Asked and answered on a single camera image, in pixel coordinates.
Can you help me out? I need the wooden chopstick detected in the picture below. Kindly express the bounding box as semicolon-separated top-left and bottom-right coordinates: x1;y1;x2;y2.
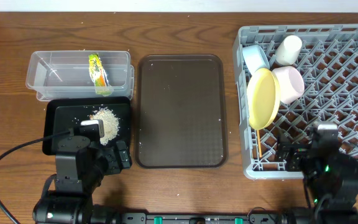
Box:
256;130;262;159

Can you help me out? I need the yellow round plate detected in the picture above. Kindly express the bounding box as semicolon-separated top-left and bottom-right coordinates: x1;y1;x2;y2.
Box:
247;68;280;130

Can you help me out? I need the white bowl with rice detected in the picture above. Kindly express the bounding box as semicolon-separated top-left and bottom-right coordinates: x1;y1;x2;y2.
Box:
272;66;305;104

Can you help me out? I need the green yellow snack wrapper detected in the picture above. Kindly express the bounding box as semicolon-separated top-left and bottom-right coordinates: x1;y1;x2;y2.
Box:
88;54;112;96

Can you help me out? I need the white plastic cup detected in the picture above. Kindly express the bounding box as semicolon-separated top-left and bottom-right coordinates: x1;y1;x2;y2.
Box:
275;35;303;66

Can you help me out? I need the light blue bowl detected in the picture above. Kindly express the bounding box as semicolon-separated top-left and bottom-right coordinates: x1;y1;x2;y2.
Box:
242;45;270;75

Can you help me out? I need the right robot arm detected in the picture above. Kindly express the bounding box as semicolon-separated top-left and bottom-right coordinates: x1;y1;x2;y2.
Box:
275;134;358;224

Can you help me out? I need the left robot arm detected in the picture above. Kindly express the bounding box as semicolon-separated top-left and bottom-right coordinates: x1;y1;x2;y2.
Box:
32;136;132;223

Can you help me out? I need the grey plastic dishwasher rack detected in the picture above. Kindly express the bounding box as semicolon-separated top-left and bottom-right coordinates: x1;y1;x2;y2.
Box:
232;24;358;179

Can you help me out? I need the spilled white rice pile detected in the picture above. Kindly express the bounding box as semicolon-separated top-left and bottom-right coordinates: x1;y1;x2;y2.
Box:
89;108;119;146

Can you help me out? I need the black plastic bin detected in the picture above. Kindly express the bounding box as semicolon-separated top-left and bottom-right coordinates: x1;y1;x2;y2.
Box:
44;96;132;149

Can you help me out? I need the dark brown serving tray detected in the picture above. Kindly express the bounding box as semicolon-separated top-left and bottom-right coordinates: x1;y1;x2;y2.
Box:
134;54;227;169

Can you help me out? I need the clear plastic bin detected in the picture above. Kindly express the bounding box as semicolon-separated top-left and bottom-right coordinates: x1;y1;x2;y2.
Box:
25;50;134;101

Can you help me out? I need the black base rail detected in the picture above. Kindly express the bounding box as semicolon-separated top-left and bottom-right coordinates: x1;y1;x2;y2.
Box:
109;210;290;224

